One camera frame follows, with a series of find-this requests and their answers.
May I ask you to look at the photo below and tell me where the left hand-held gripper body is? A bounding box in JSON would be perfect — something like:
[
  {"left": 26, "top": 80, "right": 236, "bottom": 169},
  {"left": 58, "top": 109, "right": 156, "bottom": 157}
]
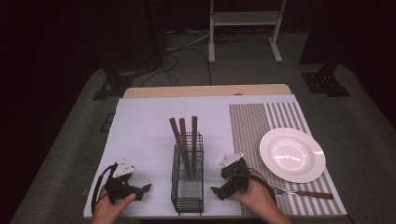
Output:
[{"left": 104, "top": 158, "right": 136, "bottom": 204}]

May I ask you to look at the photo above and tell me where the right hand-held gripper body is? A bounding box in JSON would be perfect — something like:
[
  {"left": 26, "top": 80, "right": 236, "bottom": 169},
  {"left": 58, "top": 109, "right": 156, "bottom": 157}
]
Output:
[{"left": 216, "top": 152, "right": 252, "bottom": 195}]

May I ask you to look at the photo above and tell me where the person's left hand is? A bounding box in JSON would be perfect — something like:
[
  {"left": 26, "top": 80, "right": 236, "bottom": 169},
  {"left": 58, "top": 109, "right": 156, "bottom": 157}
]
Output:
[{"left": 91, "top": 186, "right": 137, "bottom": 224}]

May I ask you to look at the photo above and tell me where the person's right hand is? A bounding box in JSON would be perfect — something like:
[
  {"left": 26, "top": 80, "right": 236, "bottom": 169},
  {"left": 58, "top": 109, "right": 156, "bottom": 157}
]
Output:
[{"left": 231, "top": 177, "right": 293, "bottom": 224}]

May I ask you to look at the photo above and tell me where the striped grey placemat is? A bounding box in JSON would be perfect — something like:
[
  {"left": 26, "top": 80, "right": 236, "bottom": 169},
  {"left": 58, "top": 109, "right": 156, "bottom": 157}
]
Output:
[{"left": 228, "top": 101, "right": 348, "bottom": 217}]

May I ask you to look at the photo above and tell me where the white table cover sheet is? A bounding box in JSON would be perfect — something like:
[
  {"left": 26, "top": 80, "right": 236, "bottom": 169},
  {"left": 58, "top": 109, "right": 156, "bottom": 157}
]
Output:
[{"left": 82, "top": 94, "right": 300, "bottom": 219}]

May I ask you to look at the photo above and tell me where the dark floor socket plate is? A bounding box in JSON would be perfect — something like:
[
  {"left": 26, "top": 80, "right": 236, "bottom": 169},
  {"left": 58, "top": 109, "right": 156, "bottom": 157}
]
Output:
[{"left": 99, "top": 113, "right": 116, "bottom": 133}]

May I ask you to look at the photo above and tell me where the white deep plate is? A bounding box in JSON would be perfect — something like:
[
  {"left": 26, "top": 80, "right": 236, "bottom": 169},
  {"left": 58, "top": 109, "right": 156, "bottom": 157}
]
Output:
[{"left": 259, "top": 127, "right": 327, "bottom": 184}]

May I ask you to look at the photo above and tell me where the brown wooden chopstick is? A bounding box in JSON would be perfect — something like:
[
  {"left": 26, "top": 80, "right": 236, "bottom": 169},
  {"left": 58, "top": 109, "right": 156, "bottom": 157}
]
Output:
[
  {"left": 178, "top": 118, "right": 191, "bottom": 181},
  {"left": 168, "top": 117, "right": 191, "bottom": 181}
]

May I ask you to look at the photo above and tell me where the black stand base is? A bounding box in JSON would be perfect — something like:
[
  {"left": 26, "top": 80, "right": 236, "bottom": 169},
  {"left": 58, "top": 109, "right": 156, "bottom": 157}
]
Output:
[
  {"left": 91, "top": 69, "right": 135, "bottom": 102},
  {"left": 301, "top": 63, "right": 351, "bottom": 98}
]

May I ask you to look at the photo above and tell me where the white metal stand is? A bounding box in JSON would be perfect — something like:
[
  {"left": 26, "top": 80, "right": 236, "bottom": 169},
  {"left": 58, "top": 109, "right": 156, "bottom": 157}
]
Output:
[{"left": 207, "top": 0, "right": 288, "bottom": 64}]

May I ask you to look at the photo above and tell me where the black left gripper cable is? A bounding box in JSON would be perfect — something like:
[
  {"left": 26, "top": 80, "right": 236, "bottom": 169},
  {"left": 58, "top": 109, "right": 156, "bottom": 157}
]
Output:
[{"left": 91, "top": 163, "right": 119, "bottom": 215}]

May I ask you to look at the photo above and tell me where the black wire cutlery basket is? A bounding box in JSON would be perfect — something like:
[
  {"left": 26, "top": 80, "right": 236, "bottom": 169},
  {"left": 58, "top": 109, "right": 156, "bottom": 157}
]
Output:
[{"left": 170, "top": 132, "right": 205, "bottom": 217}]

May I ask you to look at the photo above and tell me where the fork with wooden handle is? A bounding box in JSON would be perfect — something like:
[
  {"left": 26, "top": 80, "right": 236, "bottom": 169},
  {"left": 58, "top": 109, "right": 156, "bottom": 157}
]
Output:
[{"left": 272, "top": 187, "right": 334, "bottom": 201}]

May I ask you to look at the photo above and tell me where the black floor cable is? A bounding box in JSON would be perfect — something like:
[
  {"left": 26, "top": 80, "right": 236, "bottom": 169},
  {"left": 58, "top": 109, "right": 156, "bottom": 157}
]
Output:
[{"left": 139, "top": 47, "right": 214, "bottom": 88}]

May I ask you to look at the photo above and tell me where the white floor cable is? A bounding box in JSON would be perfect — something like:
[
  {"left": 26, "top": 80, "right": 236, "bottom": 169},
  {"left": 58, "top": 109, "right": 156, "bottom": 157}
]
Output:
[{"left": 163, "top": 28, "right": 213, "bottom": 52}]

